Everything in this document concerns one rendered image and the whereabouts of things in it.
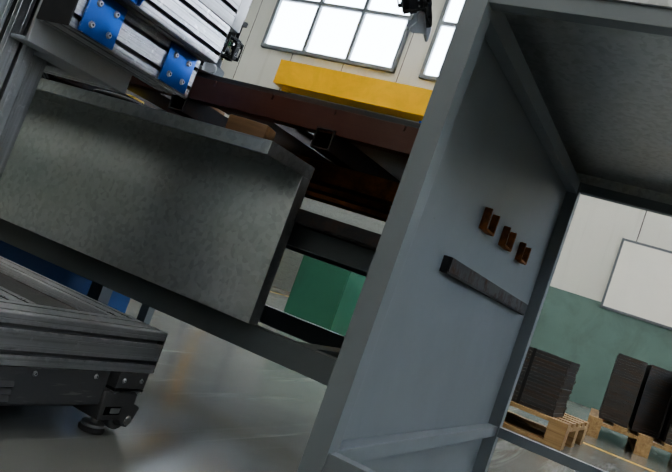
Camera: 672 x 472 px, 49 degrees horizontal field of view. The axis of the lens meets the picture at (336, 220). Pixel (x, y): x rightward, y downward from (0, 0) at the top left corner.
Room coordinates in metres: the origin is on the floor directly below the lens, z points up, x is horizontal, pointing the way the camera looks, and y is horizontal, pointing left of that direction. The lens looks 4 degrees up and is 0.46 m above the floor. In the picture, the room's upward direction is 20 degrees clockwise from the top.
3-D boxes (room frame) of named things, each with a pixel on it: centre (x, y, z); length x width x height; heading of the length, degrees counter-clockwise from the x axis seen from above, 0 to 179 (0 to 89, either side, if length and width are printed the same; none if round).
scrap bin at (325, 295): (6.10, -0.12, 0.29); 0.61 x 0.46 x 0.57; 162
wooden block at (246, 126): (1.67, 0.25, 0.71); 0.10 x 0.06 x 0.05; 74
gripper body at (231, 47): (2.06, 0.47, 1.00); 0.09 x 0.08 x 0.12; 63
